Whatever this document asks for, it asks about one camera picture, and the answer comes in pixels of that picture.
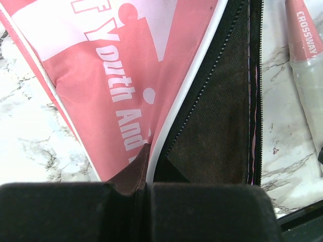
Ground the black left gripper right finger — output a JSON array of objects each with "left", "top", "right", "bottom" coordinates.
[{"left": 148, "top": 156, "right": 283, "bottom": 242}]

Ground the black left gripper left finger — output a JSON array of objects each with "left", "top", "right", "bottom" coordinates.
[{"left": 1, "top": 144, "right": 150, "bottom": 241}]

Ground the pink racket bag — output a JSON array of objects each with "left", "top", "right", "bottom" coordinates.
[{"left": 1, "top": 1, "right": 262, "bottom": 185}]

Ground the pink badminton racket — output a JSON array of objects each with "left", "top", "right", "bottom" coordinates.
[{"left": 285, "top": 1, "right": 322, "bottom": 154}]

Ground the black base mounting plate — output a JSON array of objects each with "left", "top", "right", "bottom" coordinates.
[{"left": 278, "top": 206, "right": 322, "bottom": 242}]

